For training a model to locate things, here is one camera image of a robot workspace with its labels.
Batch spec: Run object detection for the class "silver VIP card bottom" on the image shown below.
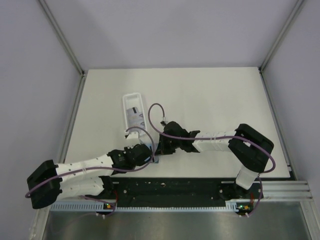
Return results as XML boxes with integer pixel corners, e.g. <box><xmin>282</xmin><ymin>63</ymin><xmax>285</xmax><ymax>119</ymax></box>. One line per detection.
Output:
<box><xmin>128</xmin><ymin>119</ymin><xmax>146</xmax><ymax>129</ymax></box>

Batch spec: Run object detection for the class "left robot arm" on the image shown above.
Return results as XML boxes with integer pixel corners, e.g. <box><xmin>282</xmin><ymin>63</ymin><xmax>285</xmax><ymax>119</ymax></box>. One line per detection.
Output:
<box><xmin>25</xmin><ymin>143</ymin><xmax>154</xmax><ymax>209</ymax></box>

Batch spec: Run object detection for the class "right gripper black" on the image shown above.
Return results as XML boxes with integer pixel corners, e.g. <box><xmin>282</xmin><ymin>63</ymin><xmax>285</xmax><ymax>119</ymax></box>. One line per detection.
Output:
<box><xmin>155</xmin><ymin>132</ymin><xmax>182</xmax><ymax>156</ymax></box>

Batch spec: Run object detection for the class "aluminium corner post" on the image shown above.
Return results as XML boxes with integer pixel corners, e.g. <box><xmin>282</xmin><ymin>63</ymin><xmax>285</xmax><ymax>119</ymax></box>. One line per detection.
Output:
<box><xmin>36</xmin><ymin>0</ymin><xmax>85</xmax><ymax>76</ymax></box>
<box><xmin>258</xmin><ymin>0</ymin><xmax>307</xmax><ymax>74</ymax></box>

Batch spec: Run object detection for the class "right aluminium corner post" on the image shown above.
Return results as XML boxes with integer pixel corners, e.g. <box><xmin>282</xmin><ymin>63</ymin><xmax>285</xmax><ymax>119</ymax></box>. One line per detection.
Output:
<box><xmin>258</xmin><ymin>0</ymin><xmax>307</xmax><ymax>74</ymax></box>

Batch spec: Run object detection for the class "silver vip card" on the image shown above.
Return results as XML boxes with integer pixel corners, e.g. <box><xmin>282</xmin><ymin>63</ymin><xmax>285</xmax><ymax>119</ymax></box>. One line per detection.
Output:
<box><xmin>126</xmin><ymin>107</ymin><xmax>144</xmax><ymax>120</ymax></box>
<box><xmin>128</xmin><ymin>119</ymin><xmax>146</xmax><ymax>129</ymax></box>

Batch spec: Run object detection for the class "blue leather card holder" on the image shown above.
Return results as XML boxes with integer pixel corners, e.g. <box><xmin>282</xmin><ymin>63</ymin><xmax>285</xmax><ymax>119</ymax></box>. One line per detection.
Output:
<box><xmin>145</xmin><ymin>142</ymin><xmax>160</xmax><ymax>164</ymax></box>

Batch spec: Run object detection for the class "silver VIP card middle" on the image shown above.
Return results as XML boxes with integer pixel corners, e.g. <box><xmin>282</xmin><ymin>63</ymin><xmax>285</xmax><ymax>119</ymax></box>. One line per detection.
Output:
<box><xmin>126</xmin><ymin>107</ymin><xmax>144</xmax><ymax>120</ymax></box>

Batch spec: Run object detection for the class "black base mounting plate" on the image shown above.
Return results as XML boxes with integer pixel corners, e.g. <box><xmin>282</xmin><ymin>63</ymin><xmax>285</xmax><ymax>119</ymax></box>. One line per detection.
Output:
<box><xmin>92</xmin><ymin>177</ymin><xmax>262</xmax><ymax>200</ymax></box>

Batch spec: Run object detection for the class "aluminium frame rail front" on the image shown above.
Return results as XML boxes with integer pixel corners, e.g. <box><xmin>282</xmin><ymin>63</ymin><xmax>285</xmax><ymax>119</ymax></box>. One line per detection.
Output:
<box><xmin>262</xmin><ymin>181</ymin><xmax>313</xmax><ymax>202</ymax></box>

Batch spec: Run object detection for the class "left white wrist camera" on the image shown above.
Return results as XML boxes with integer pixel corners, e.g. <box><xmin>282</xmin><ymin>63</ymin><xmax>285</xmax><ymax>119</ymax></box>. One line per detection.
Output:
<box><xmin>124</xmin><ymin>130</ymin><xmax>140</xmax><ymax>140</ymax></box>

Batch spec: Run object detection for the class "left aluminium corner post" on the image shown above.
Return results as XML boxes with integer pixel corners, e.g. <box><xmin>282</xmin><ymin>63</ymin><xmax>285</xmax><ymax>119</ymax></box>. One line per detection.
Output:
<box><xmin>36</xmin><ymin>0</ymin><xmax>85</xmax><ymax>76</ymax></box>

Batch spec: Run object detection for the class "grey slotted cable duct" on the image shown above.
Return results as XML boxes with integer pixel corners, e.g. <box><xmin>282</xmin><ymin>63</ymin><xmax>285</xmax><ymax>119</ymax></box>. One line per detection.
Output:
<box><xmin>49</xmin><ymin>200</ymin><xmax>240</xmax><ymax>213</ymax></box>

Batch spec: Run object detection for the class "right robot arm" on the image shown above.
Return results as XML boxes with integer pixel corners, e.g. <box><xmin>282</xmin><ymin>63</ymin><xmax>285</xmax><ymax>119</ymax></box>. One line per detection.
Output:
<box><xmin>155</xmin><ymin>121</ymin><xmax>276</xmax><ymax>198</ymax></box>

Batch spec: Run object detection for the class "white plastic basket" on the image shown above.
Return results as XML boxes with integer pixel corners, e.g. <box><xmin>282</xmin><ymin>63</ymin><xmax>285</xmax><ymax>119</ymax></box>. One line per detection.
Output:
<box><xmin>122</xmin><ymin>92</ymin><xmax>148</xmax><ymax>136</ymax></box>

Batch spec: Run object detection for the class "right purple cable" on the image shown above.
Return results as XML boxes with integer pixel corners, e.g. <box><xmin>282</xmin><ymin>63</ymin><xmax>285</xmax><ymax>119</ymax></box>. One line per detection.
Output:
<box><xmin>148</xmin><ymin>102</ymin><xmax>277</xmax><ymax>217</ymax></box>

